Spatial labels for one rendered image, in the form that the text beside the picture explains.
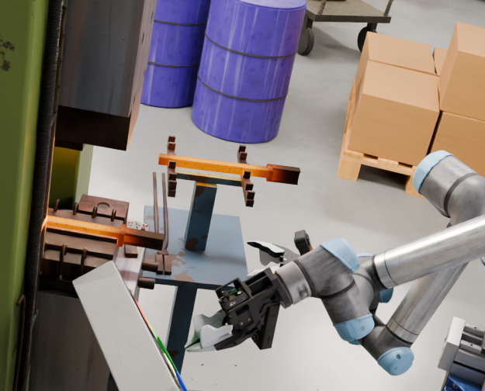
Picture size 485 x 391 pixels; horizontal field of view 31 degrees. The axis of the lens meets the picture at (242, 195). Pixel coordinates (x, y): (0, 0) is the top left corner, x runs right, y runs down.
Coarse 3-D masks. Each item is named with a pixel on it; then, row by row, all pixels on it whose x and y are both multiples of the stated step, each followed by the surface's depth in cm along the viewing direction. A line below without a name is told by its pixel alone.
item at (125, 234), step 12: (48, 216) 199; (72, 228) 198; (84, 228) 198; (96, 228) 198; (108, 228) 199; (120, 228) 199; (132, 228) 201; (120, 240) 198; (132, 240) 200; (144, 240) 200; (156, 240) 199
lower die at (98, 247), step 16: (48, 208) 205; (112, 224) 204; (48, 240) 193; (64, 240) 195; (80, 240) 196; (96, 240) 197; (112, 240) 198; (48, 256) 190; (64, 256) 191; (80, 256) 192; (96, 256) 193; (112, 256) 193; (48, 272) 190; (64, 272) 190
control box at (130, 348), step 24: (96, 288) 148; (120, 288) 146; (96, 312) 144; (120, 312) 142; (96, 336) 139; (120, 336) 138; (144, 336) 136; (120, 360) 134; (144, 360) 132; (120, 384) 130; (144, 384) 129; (168, 384) 127
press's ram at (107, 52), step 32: (96, 0) 157; (128, 0) 157; (96, 32) 160; (128, 32) 160; (64, 64) 163; (96, 64) 163; (128, 64) 163; (64, 96) 166; (96, 96) 166; (128, 96) 166
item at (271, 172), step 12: (168, 156) 239; (180, 156) 240; (192, 168) 240; (204, 168) 240; (216, 168) 240; (228, 168) 241; (240, 168) 241; (252, 168) 242; (264, 168) 243; (276, 168) 242; (288, 168) 244; (276, 180) 245; (288, 180) 245
